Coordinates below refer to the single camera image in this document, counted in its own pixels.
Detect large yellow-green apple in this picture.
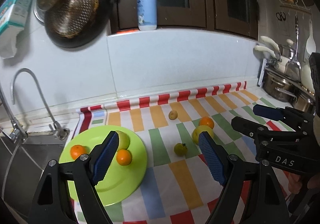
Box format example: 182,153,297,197
191,125,214,146

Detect small orange tangerine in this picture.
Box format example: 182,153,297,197
116,149,132,166

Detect small green tomato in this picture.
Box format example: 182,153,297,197
174,143,188,157

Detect large green apple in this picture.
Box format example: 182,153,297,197
116,130,130,151

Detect small brown-yellow fruit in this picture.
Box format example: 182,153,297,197
168,110,178,120

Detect large chrome kitchen faucet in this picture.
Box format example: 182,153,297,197
0,88,28,143

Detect person's right hand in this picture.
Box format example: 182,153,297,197
288,173,320,194

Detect stainless steel pot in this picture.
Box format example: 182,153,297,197
263,70,297,102

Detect steel skimmer ladle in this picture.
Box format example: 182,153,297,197
285,15,302,82

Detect stainless steel sink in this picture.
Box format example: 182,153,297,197
1,136,66,219

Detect lime green plate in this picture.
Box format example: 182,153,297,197
59,125,148,206

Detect slim gooseneck faucet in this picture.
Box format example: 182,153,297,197
10,68,71,141

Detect colourful striped tablecloth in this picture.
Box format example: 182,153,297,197
74,82,288,223

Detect white blue soap bottle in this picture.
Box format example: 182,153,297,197
137,0,157,31

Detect black frying pan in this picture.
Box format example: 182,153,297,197
44,0,114,48

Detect paper towel pack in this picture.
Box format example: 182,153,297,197
0,0,32,59

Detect cream handled pot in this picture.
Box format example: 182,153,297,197
254,36,293,74

